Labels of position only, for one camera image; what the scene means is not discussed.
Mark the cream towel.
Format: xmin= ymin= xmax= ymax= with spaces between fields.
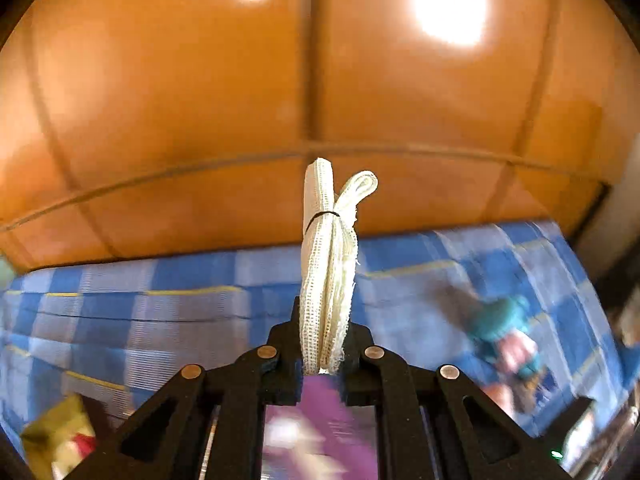
xmin=299 ymin=158 xmax=378 ymax=375

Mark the blue teddy bear pink dress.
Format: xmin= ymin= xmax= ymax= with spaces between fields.
xmin=466 ymin=295 xmax=542 ymax=382

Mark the purple snack box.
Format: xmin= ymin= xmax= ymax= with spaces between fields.
xmin=260 ymin=375 xmax=378 ymax=479

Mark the blue plaid bed sheet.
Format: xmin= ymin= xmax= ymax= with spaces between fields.
xmin=1 ymin=221 xmax=639 ymax=442

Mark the wooden headboard panel wall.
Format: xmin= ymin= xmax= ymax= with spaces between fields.
xmin=1 ymin=0 xmax=639 ymax=271

